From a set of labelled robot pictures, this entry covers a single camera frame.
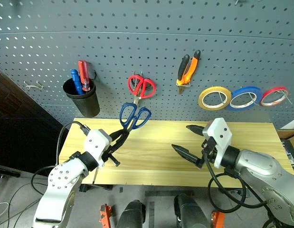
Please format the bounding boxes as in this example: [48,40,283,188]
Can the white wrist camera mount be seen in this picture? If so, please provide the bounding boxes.
[84,129,113,168]
[202,118,233,169]

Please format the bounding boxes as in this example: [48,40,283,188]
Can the blue handled scissors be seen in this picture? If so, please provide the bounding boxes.
[113,102,152,146]

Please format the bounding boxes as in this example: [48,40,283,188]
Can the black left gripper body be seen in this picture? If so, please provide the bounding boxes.
[101,135,121,167]

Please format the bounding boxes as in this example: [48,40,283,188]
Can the orange and black pliers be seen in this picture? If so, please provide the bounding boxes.
[176,49,201,95]

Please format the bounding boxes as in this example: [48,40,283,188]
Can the blue handled screwdriver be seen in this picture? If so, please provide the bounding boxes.
[70,69,84,95]

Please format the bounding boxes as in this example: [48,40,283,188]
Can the blue tape roll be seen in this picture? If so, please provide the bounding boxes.
[226,85,263,112]

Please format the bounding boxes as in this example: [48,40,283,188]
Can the dark rounded shape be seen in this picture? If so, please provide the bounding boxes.
[115,199,146,228]
[173,193,210,228]

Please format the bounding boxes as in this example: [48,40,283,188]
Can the brown cardboard box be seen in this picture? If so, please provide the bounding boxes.
[277,129,294,141]

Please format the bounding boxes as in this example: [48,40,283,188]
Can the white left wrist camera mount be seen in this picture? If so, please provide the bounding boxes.
[84,129,113,168]

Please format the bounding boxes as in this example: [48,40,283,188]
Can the black plastic cup holder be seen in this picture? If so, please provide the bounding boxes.
[62,77,101,118]

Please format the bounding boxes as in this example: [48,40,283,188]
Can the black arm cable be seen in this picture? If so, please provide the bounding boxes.
[201,146,269,213]
[31,121,91,198]

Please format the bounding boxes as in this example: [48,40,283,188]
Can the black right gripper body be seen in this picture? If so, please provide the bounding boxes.
[196,137,220,170]

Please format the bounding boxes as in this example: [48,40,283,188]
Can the empty metal pegboard hook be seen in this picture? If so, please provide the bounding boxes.
[23,80,44,91]

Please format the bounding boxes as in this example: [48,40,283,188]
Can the red tape roll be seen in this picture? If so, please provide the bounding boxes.
[259,86,290,107]

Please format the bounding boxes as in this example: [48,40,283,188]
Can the yellow tape roll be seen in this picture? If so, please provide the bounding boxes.
[198,86,232,111]

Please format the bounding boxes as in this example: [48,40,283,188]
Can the red handled screwdriver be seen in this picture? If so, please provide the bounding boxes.
[77,60,91,92]

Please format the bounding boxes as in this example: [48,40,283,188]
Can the grey metal pegboard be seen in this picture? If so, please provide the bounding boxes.
[0,0,294,131]

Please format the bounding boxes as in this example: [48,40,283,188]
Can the metal scissors hook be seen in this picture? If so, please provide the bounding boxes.
[132,70,144,91]

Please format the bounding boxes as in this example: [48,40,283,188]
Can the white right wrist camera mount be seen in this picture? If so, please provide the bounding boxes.
[202,118,233,169]

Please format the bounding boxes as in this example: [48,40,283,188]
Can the orange metal bracket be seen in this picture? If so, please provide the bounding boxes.
[210,210,226,228]
[99,203,113,228]

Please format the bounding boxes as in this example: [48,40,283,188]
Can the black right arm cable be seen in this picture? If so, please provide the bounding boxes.
[201,146,269,213]

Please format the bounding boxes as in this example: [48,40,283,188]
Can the red handled scissors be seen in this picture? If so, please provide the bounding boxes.
[127,74,157,105]

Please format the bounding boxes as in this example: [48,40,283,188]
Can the white floor cable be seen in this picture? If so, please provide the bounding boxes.
[0,201,10,226]

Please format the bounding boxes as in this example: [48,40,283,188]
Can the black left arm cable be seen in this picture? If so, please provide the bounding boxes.
[31,121,91,198]

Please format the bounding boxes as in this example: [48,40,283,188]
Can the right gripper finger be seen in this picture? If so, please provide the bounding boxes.
[186,124,205,137]
[171,143,201,167]

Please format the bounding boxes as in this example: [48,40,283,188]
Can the metal tape hook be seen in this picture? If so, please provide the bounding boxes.
[248,92,259,105]
[278,91,293,105]
[216,91,228,105]

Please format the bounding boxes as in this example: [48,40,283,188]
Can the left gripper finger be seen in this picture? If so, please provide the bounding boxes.
[111,133,129,152]
[109,128,127,141]

